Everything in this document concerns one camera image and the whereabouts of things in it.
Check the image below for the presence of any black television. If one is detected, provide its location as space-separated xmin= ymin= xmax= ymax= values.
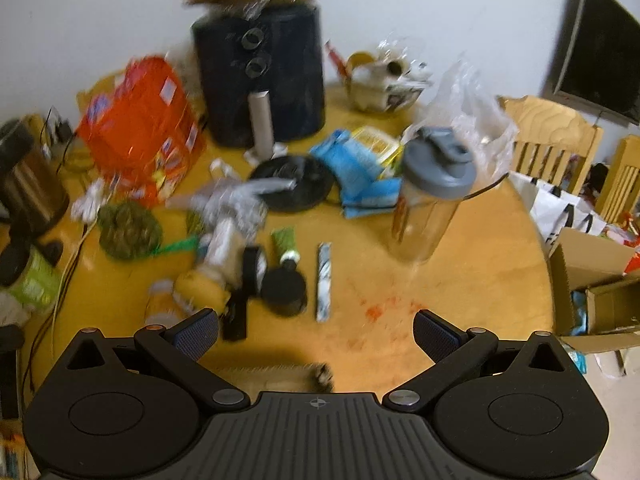
xmin=552 ymin=0 xmax=640 ymax=126

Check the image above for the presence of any blue snack packet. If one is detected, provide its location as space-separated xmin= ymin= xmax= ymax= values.
xmin=310 ymin=130 xmax=373 ymax=196
xmin=342 ymin=177 xmax=403 ymax=218

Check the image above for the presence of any black air fryer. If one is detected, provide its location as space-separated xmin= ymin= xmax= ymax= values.
xmin=191 ymin=2 xmax=326 ymax=148

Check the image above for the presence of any wooden chair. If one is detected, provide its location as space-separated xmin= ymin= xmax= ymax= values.
xmin=497 ymin=95 xmax=603 ymax=196
xmin=595 ymin=136 xmax=640 ymax=223

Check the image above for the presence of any black power adapter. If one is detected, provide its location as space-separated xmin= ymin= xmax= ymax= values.
xmin=47 ymin=107 xmax=76 ymax=143

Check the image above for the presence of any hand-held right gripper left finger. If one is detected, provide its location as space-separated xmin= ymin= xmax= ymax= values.
xmin=60 ymin=308 xmax=251 ymax=408

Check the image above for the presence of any cotton swab pack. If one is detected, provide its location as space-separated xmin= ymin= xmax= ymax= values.
xmin=200 ymin=217 xmax=243 ymax=281

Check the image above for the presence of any crumpled clear plastic bag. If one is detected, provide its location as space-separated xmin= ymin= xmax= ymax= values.
xmin=167 ymin=177 xmax=296 ymax=241

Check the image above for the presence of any large open cardboard box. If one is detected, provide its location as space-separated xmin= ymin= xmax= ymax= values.
xmin=547 ymin=227 xmax=640 ymax=353

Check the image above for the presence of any green label jar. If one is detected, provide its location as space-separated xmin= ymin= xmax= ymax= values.
xmin=0 ymin=232 xmax=66 ymax=313

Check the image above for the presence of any white cable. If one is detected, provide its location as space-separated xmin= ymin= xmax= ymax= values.
xmin=22 ymin=222 xmax=98 ymax=391

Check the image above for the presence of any white shopping bag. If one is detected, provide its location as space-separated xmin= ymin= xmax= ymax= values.
xmin=510 ymin=170 xmax=608 ymax=256

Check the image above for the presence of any black power cord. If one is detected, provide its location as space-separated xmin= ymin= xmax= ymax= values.
xmin=462 ymin=172 xmax=511 ymax=201

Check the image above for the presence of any black tape roll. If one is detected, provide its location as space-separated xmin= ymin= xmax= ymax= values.
xmin=241 ymin=246 xmax=268 ymax=297

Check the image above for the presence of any large clear plastic bag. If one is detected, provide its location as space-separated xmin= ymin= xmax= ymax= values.
xmin=405 ymin=60 xmax=521 ymax=201

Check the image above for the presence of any black round kettle base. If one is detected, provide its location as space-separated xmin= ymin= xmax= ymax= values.
xmin=248 ymin=156 xmax=335 ymax=212

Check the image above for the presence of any small white plastic bag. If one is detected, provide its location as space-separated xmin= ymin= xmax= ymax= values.
xmin=70 ymin=180 xmax=108 ymax=223

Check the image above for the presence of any green net bag of chestnuts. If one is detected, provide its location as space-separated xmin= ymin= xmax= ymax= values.
xmin=97 ymin=200 xmax=211 ymax=261

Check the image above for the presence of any steel kettle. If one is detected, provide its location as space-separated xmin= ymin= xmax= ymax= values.
xmin=0 ymin=117 xmax=71 ymax=233

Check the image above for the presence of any black rectangular pouch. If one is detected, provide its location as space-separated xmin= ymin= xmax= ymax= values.
xmin=221 ymin=290 xmax=249 ymax=342

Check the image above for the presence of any yellow snack packet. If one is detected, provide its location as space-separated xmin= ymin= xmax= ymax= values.
xmin=350 ymin=127 xmax=403 ymax=178

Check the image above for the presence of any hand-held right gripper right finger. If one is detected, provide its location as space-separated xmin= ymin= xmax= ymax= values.
xmin=382 ymin=309 xmax=576 ymax=408

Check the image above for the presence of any black round lid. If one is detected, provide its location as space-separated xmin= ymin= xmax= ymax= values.
xmin=261 ymin=267 xmax=308 ymax=317

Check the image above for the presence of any grey-lid shaker bottle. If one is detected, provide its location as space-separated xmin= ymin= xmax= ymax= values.
xmin=390 ymin=127 xmax=477 ymax=265

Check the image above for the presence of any bowl of odds and ends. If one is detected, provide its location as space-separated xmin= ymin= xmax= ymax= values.
xmin=345 ymin=50 xmax=433 ymax=113

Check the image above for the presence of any green hand cream tube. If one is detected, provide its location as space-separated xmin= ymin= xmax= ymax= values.
xmin=271 ymin=227 xmax=301 ymax=268

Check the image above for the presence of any orange snack bag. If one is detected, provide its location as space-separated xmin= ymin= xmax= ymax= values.
xmin=75 ymin=57 xmax=206 ymax=206

